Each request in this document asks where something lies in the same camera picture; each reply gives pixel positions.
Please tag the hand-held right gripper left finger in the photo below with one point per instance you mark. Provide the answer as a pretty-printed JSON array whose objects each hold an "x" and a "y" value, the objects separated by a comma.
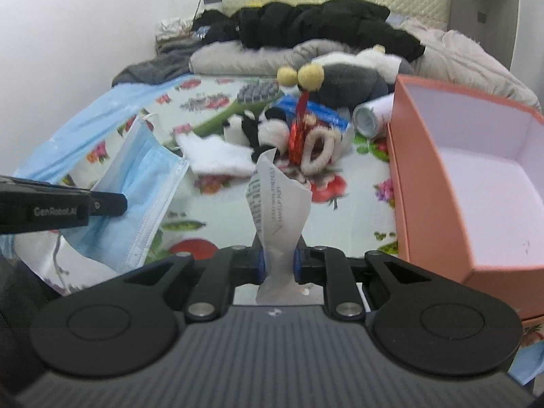
[{"x": 260, "y": 264}]

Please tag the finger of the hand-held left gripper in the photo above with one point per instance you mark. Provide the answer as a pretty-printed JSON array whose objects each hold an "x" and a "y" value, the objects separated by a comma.
[{"x": 108, "y": 205}]

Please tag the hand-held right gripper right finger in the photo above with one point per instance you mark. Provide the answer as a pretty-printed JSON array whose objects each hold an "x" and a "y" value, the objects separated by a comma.
[{"x": 297, "y": 266}]

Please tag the blue face mask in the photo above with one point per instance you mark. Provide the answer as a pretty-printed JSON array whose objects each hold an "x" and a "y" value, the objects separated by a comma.
[{"x": 127, "y": 195}]

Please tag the white paper packet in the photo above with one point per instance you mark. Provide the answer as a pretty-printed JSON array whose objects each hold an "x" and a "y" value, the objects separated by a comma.
[{"x": 278, "y": 204}]

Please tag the white waffle cloth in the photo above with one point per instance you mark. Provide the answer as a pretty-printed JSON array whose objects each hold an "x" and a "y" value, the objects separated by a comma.
[{"x": 216, "y": 155}]

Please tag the feathered bird toy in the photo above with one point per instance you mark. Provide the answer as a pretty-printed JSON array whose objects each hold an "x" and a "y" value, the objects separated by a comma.
[{"x": 301, "y": 138}]

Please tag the pink cardboard box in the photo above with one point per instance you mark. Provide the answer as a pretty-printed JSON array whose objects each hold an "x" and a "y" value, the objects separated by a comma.
[{"x": 429, "y": 221}]

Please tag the blue snack packet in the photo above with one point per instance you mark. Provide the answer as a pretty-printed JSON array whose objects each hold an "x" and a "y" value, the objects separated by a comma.
[{"x": 327, "y": 117}]

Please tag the printed floral blanket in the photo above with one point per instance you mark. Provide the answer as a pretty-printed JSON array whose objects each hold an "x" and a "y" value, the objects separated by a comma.
[{"x": 212, "y": 221}]

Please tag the light blue starred sheet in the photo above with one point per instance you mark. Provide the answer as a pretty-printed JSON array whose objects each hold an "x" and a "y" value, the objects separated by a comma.
[{"x": 85, "y": 110}]

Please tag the beige fluffy scrunchie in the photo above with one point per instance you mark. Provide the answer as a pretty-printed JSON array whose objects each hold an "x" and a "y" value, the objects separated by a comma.
[{"x": 325, "y": 146}]

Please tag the green massage brush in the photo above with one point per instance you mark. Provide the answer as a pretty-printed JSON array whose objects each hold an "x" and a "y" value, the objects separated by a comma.
[{"x": 212, "y": 121}]

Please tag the black and white panda plush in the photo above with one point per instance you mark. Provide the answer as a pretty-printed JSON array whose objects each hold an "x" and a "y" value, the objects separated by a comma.
[{"x": 272, "y": 129}]

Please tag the dark grey cloth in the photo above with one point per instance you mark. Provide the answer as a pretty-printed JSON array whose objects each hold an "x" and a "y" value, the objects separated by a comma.
[{"x": 157, "y": 66}]

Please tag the white cylindrical can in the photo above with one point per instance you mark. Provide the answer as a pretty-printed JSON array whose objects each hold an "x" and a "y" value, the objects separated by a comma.
[{"x": 374, "y": 112}]

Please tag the white plastic bag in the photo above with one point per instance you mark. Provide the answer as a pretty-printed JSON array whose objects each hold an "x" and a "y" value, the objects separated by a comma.
[{"x": 174, "y": 27}]

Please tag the grey plush with yellow ears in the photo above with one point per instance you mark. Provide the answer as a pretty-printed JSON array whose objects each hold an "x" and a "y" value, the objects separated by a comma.
[{"x": 348, "y": 80}]

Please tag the grey pillow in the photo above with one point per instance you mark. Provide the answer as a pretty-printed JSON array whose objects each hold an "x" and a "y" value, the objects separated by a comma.
[{"x": 238, "y": 57}]

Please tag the black jacket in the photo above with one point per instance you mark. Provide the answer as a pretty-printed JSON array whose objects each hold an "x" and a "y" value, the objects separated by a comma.
[{"x": 318, "y": 21}]

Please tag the beige quilt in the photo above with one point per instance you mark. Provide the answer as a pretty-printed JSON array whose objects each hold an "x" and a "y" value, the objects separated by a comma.
[{"x": 463, "y": 59}]

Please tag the grey cabinet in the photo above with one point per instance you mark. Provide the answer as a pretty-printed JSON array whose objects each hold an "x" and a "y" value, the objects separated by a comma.
[{"x": 480, "y": 0}]

